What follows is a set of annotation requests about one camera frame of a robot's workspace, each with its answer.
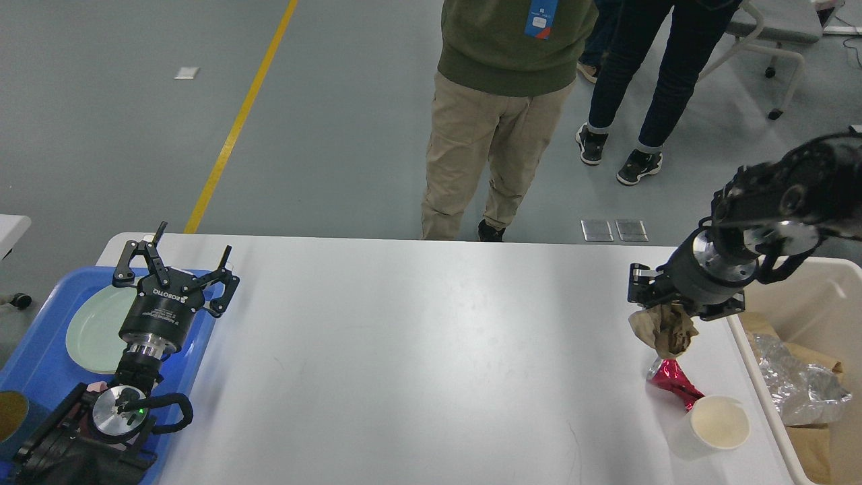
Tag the white paper cup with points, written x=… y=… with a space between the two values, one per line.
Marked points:
x=714 y=424

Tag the light green plate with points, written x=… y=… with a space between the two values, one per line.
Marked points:
x=93 y=341

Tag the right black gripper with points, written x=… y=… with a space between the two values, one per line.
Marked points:
x=706 y=282

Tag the blue-grey mug yellow inside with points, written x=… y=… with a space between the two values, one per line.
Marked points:
x=20 y=417

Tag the brown paper bag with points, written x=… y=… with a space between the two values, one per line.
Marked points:
x=753 y=322
x=812 y=447

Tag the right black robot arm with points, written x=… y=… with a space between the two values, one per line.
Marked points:
x=763 y=225

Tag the aluminium foil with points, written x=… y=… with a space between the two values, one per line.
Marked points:
x=803 y=391

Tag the brown paper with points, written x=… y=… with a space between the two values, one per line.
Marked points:
x=666 y=328

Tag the brown bag in bin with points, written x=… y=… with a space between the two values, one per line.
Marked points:
x=810 y=356

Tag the blue plastic tray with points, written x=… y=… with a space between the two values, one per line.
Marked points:
x=41 y=368

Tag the beige plastic bin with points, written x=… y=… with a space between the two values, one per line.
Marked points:
x=819 y=308

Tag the right white office chair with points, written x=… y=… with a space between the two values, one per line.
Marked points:
x=766 y=27

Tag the pink mug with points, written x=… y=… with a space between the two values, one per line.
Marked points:
x=98 y=387

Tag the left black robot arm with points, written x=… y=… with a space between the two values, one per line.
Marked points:
x=118 y=436

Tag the red foil wrapper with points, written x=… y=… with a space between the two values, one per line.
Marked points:
x=667 y=374

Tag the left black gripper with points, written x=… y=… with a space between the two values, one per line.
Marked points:
x=161 y=313

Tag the person in khaki trousers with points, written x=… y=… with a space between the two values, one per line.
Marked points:
x=505 y=70

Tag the person in blue jeans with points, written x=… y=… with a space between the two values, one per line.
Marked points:
x=589 y=63

